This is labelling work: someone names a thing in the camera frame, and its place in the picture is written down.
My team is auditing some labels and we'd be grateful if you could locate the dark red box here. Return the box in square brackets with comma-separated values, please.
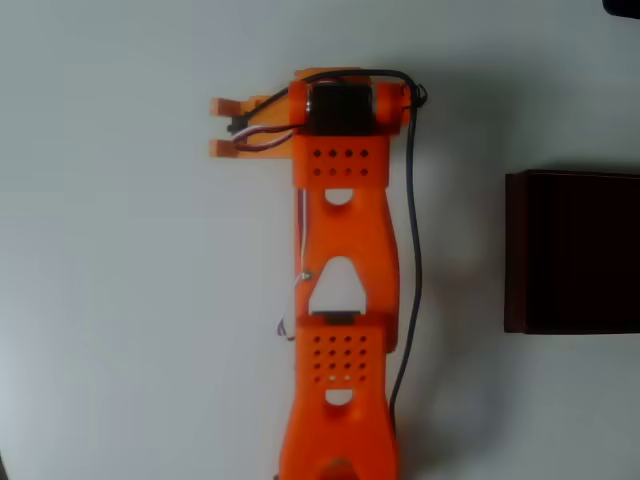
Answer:
[503, 169, 640, 336]

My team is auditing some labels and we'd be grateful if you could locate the black corner object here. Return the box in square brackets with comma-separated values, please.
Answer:
[601, 0, 640, 21]

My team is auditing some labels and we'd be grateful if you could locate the white red servo wire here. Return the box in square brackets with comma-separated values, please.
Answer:
[275, 187, 314, 344]
[230, 125, 301, 152]

